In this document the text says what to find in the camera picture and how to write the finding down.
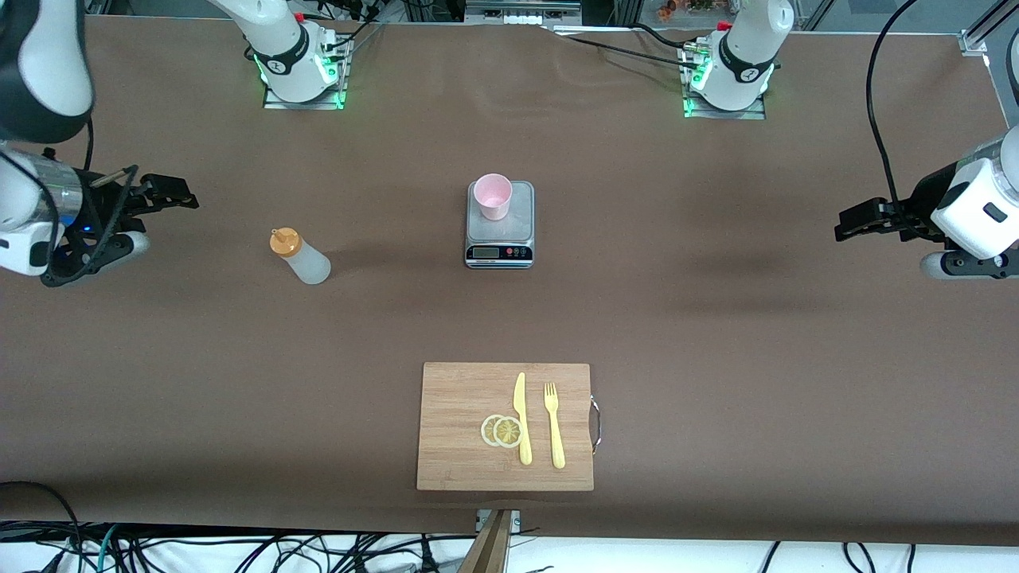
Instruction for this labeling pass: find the translucent sauce bottle orange cap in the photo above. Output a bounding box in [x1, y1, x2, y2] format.
[270, 228, 332, 286]

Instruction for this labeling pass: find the pink plastic cup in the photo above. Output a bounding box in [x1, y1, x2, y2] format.
[474, 173, 513, 222]

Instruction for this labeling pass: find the brown table cover sheet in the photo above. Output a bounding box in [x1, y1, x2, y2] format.
[0, 16, 1019, 547]

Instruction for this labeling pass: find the silver digital kitchen scale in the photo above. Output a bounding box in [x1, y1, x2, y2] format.
[465, 181, 535, 270]

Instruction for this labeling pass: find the wooden cutting board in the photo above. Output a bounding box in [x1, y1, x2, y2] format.
[416, 362, 602, 492]

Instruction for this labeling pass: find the yellow plastic fork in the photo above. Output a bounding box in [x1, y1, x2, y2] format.
[544, 382, 566, 470]

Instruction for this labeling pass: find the yellow plastic knife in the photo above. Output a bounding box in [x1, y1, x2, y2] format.
[513, 372, 533, 466]

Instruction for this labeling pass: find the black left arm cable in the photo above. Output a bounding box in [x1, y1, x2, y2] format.
[866, 0, 924, 220]

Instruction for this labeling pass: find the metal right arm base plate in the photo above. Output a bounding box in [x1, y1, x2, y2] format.
[263, 36, 351, 111]

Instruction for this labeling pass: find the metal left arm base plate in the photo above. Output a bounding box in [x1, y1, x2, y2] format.
[683, 48, 767, 120]

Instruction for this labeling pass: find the aluminium frame profile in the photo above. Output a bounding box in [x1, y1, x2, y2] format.
[959, 0, 1019, 57]

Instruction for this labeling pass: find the black base cable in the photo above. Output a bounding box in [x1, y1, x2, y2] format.
[631, 22, 697, 53]
[553, 30, 705, 74]
[333, 14, 385, 58]

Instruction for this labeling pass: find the black floor cable loop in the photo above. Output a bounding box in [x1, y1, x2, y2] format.
[0, 481, 87, 573]

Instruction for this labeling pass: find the teal floor cable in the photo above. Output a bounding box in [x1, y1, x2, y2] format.
[94, 524, 122, 573]

